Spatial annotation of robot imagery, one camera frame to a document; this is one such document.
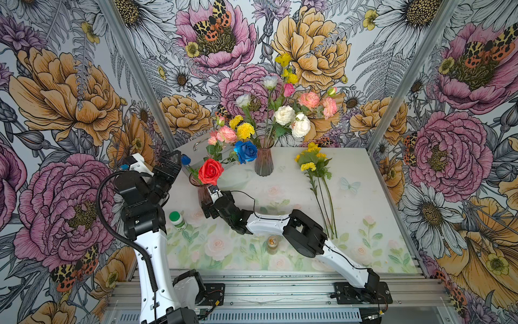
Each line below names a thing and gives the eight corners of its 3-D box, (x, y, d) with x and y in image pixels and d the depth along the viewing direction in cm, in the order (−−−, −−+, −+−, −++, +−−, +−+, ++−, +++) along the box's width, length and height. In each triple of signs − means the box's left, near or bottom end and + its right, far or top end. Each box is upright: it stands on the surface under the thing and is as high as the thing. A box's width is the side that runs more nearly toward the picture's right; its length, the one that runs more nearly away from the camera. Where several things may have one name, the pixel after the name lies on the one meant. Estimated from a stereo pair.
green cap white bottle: (174, 226, 93) (167, 216, 85) (182, 219, 95) (175, 209, 87) (181, 233, 91) (174, 223, 83) (189, 226, 93) (182, 216, 85)
